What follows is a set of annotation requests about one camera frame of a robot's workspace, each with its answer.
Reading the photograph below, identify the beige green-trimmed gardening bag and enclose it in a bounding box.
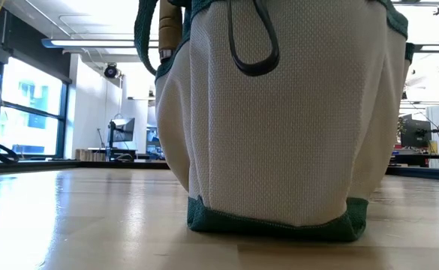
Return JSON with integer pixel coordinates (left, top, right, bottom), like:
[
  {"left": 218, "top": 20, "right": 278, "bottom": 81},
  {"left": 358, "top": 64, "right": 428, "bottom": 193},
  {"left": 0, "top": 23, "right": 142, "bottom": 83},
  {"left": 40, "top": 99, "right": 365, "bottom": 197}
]
[{"left": 133, "top": 0, "right": 410, "bottom": 243}]

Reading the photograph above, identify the narrow grey trowel wooden handle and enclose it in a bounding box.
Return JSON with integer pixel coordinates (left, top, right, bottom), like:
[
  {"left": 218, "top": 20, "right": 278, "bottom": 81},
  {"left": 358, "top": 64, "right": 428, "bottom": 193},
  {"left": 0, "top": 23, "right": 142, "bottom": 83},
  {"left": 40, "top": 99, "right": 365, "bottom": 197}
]
[{"left": 158, "top": 0, "right": 185, "bottom": 64}]

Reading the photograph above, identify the grey computer monitor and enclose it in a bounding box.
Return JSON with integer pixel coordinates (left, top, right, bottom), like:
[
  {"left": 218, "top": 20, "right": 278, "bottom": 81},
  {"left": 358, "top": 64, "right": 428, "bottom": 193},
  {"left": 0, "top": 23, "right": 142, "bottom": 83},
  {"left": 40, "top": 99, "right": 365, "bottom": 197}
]
[{"left": 107, "top": 117, "right": 137, "bottom": 161}]

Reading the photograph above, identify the stack of wooden boards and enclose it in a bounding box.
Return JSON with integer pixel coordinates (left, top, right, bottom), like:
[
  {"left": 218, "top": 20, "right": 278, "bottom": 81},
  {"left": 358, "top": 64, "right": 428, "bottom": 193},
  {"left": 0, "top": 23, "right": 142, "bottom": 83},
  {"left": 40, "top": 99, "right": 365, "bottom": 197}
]
[{"left": 74, "top": 148, "right": 110, "bottom": 163}]

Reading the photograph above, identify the long ceiling light bar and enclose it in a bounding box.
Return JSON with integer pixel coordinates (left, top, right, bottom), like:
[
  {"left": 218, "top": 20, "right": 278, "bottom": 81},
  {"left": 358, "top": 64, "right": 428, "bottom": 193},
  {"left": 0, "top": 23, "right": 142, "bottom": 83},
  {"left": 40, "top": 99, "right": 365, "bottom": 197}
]
[
  {"left": 413, "top": 43, "right": 439, "bottom": 53},
  {"left": 41, "top": 37, "right": 160, "bottom": 50}
]

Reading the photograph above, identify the dark-framed window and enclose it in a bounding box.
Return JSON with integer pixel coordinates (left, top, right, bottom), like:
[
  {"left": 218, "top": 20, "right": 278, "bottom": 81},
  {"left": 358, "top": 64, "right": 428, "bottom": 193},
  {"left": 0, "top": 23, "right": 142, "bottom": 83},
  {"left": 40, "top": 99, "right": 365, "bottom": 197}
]
[{"left": 0, "top": 52, "right": 74, "bottom": 161}]

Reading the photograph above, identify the black computer monitor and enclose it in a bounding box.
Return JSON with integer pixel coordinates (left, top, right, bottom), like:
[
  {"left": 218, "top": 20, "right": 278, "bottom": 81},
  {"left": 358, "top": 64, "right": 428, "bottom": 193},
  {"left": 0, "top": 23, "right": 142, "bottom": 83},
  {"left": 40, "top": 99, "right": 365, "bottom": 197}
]
[{"left": 398, "top": 113, "right": 433, "bottom": 149}]

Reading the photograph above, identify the dark office desk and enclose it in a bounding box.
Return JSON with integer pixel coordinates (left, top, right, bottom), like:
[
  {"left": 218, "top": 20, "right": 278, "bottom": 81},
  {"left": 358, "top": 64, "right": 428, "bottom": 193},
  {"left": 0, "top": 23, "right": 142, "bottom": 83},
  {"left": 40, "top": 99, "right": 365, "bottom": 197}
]
[{"left": 389, "top": 152, "right": 439, "bottom": 169}]

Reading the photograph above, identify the black ceiling camera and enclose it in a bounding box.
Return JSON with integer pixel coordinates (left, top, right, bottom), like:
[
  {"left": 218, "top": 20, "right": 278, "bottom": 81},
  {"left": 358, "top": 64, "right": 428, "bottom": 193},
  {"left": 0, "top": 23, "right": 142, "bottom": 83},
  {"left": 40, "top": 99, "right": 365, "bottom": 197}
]
[{"left": 104, "top": 62, "right": 119, "bottom": 80}]

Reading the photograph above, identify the ceiling rail fixture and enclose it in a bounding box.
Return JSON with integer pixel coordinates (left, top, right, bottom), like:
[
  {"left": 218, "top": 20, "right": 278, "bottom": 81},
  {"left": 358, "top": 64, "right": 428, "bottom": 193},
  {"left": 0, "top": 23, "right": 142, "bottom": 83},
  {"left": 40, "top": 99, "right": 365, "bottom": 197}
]
[{"left": 390, "top": 0, "right": 439, "bottom": 17}]

